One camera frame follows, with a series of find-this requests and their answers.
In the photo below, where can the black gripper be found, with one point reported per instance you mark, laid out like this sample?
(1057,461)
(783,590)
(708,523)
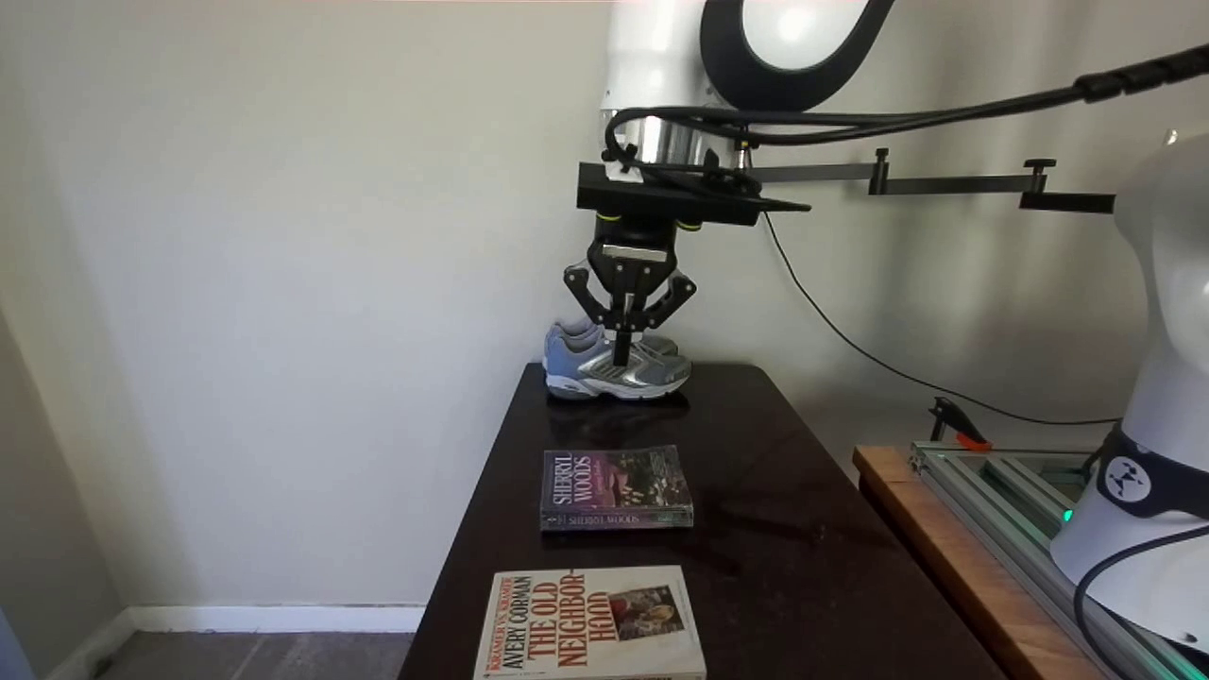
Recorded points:
(636,248)

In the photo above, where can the dark purple paperback book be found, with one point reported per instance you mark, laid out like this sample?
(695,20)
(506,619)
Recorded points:
(618,490)

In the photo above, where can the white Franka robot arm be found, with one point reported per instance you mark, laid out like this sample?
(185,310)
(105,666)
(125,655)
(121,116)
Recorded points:
(655,61)

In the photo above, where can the cream paperback book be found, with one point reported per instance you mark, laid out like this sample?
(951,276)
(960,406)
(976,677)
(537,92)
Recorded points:
(588,625)

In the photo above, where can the grey and blue sneaker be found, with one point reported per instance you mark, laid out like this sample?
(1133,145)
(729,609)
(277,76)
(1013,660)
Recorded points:
(592,371)

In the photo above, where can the red and black clip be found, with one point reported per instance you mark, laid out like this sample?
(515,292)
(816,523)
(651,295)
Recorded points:
(965,423)

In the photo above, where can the wooden base board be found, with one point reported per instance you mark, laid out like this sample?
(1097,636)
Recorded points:
(956,554)

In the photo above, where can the white baseboard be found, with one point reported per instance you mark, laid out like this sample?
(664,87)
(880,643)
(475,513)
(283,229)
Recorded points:
(277,621)

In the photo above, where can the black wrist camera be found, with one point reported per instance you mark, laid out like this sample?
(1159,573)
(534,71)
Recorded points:
(668,193)

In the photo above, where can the black camera boom bar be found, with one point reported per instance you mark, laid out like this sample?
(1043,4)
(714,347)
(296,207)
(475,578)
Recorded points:
(946,184)

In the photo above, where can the aluminium rail frame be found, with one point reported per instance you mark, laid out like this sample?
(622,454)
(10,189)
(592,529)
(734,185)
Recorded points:
(1020,504)

